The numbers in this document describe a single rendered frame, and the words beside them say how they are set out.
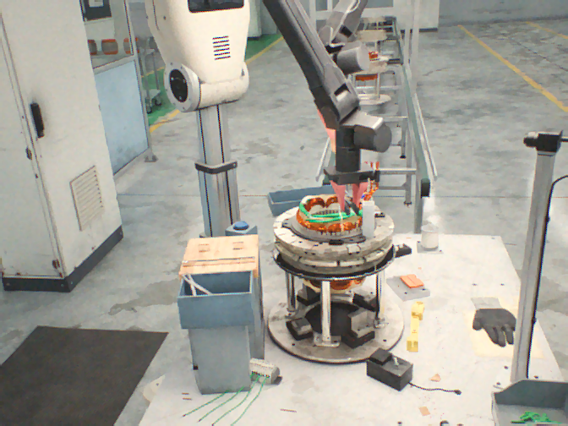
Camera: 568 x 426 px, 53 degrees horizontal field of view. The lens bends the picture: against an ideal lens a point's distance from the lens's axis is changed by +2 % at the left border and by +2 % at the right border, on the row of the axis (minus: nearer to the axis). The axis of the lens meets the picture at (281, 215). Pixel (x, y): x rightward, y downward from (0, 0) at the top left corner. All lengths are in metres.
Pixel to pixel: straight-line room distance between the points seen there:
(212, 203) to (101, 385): 1.30
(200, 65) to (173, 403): 0.90
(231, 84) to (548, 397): 1.16
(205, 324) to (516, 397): 0.72
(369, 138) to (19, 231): 2.78
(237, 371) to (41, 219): 2.33
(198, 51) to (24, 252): 2.34
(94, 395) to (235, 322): 1.58
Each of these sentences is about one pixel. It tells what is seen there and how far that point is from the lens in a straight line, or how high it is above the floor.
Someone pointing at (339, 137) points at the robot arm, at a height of 1.38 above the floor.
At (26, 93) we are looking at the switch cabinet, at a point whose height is 1.20.
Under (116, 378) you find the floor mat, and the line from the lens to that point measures 2.88.
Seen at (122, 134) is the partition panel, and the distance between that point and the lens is 5.53.
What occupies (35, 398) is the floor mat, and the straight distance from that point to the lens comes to 2.92.
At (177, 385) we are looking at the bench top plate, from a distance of 1.51.
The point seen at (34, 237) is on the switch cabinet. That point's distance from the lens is 3.64.
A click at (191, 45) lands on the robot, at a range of 1.64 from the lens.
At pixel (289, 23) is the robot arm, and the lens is 1.17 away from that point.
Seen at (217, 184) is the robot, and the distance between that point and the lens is 1.80.
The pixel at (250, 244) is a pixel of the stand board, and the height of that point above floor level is 1.07.
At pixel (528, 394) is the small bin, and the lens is 1.44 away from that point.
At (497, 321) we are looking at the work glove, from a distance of 1.70.
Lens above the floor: 1.71
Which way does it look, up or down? 23 degrees down
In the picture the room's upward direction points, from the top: 4 degrees counter-clockwise
